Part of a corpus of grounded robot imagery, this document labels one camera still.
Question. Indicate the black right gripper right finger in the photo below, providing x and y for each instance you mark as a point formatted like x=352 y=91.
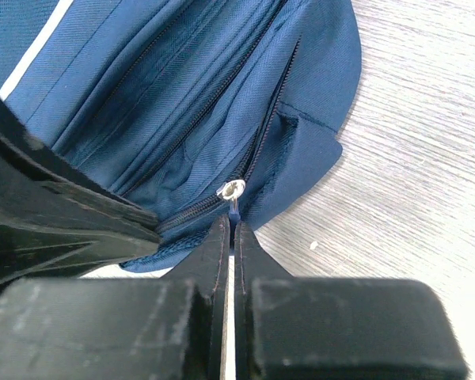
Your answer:
x=289 y=327

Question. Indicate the navy blue student backpack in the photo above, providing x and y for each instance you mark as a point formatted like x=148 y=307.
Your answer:
x=163 y=102

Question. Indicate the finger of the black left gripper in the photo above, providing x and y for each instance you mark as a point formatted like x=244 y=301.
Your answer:
x=55 y=221

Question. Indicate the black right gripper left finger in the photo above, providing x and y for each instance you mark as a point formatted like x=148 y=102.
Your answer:
x=166 y=328

